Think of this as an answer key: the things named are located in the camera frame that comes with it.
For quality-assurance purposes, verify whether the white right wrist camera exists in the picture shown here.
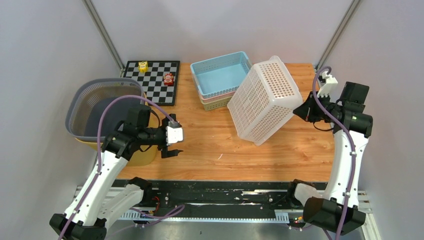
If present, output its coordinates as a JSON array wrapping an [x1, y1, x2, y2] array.
[[317, 70, 338, 98]]

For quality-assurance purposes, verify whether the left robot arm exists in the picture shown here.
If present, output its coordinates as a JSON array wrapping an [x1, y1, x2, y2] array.
[[49, 104, 184, 240]]

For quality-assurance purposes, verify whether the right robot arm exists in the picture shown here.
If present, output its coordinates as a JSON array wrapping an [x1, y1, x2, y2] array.
[[285, 82, 373, 240]]

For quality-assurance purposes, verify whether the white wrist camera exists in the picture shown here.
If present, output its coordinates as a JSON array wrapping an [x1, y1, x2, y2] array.
[[317, 70, 338, 98], [165, 126, 184, 146]]

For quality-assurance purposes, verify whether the blue perforated tray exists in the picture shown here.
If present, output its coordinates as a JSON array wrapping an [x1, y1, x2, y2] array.
[[190, 51, 253, 99]]

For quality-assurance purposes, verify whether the green perforated tray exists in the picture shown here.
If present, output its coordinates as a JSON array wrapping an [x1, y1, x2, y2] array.
[[200, 96, 232, 111]]

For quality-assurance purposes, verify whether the yellow ribbed bin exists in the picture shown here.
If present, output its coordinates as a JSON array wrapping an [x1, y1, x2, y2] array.
[[65, 97, 157, 167]]

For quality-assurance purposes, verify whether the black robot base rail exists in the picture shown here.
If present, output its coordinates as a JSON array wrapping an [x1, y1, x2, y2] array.
[[76, 179, 369, 229]]

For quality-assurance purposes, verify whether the pink perforated tray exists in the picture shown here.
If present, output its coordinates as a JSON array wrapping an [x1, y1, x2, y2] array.
[[197, 90, 236, 104]]

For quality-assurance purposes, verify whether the large white perforated basket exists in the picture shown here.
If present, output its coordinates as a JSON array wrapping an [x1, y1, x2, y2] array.
[[227, 55, 303, 146]]

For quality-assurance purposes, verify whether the yellow owl toy block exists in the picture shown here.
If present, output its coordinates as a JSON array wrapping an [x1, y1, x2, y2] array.
[[138, 61, 149, 73]]

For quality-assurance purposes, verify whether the grey mesh basket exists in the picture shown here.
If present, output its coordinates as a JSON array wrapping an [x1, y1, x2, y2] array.
[[65, 78, 145, 143]]

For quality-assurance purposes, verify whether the red owl toy block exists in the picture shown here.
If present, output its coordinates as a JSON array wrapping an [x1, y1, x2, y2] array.
[[163, 73, 175, 87]]

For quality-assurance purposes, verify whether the black white checkerboard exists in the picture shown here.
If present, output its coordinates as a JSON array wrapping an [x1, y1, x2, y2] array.
[[123, 60, 181, 106]]

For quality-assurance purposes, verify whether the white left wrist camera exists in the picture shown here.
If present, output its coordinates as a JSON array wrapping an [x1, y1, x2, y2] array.
[[165, 126, 184, 146]]

